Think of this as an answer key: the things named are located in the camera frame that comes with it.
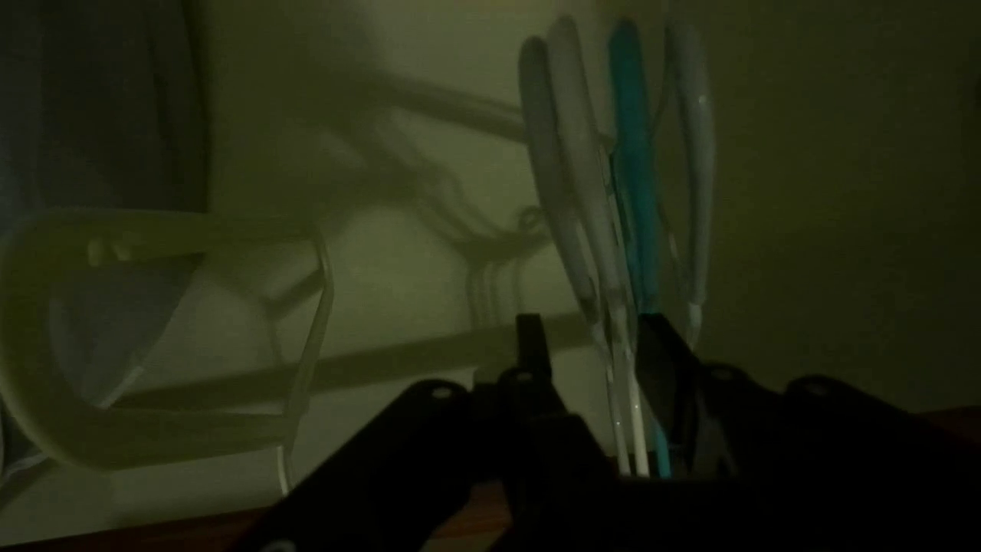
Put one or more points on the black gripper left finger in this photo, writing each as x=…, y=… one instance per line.
x=532, y=355

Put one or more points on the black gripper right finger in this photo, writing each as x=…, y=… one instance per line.
x=668, y=371

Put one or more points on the thick white coat hanger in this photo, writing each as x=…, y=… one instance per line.
x=62, y=420

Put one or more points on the dark grey hanging garment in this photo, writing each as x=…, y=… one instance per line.
x=94, y=103

